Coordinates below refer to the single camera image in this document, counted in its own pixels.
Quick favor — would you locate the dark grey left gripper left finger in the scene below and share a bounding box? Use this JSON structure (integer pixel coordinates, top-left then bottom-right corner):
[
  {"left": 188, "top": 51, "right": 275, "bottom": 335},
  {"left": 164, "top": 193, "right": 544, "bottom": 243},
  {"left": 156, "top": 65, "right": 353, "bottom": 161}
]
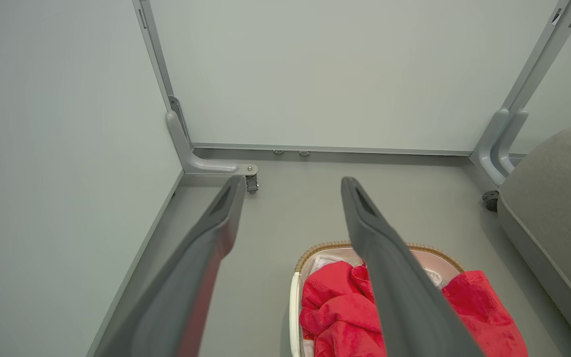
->
[{"left": 95, "top": 175, "right": 247, "bottom": 357}]

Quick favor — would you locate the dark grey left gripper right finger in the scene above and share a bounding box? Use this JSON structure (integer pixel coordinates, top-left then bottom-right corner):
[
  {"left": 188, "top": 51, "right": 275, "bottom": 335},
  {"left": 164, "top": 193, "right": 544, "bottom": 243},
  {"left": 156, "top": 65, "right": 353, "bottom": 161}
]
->
[{"left": 341, "top": 177, "right": 484, "bottom": 357}]

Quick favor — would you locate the red and white garment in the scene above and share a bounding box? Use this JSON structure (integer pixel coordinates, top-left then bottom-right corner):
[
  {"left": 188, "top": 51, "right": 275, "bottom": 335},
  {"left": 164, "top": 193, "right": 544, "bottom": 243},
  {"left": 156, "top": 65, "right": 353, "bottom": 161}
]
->
[{"left": 299, "top": 261, "right": 529, "bottom": 357}]

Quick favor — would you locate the grey fabric sofa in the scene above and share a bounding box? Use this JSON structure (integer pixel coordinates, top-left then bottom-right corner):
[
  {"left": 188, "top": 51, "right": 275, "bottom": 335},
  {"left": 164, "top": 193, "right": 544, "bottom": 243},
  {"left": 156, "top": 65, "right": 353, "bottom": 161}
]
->
[{"left": 497, "top": 127, "right": 571, "bottom": 357}]

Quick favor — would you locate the white fabric basket liner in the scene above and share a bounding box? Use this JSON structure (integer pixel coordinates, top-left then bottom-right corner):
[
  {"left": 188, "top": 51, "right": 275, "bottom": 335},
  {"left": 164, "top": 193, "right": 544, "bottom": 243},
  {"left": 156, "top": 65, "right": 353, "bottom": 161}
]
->
[{"left": 309, "top": 255, "right": 445, "bottom": 289}]

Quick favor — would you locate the white laundry basket brown rim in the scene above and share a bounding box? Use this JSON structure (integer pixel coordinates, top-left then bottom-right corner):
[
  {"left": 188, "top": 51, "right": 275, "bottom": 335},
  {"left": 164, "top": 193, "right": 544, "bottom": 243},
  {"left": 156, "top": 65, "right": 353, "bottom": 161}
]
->
[{"left": 289, "top": 241, "right": 466, "bottom": 357}]

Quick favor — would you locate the grey partition stand foot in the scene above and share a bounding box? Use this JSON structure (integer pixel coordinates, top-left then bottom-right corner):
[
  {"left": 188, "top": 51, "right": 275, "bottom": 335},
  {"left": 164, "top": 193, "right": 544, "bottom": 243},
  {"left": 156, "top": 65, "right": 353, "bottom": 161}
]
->
[
  {"left": 133, "top": 0, "right": 259, "bottom": 177},
  {"left": 470, "top": 0, "right": 571, "bottom": 188}
]

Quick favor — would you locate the grey partition bottom rail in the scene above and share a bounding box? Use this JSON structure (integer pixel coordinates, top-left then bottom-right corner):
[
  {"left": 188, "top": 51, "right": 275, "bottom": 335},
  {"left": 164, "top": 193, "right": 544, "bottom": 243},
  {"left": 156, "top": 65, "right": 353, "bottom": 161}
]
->
[{"left": 191, "top": 143, "right": 472, "bottom": 157}]

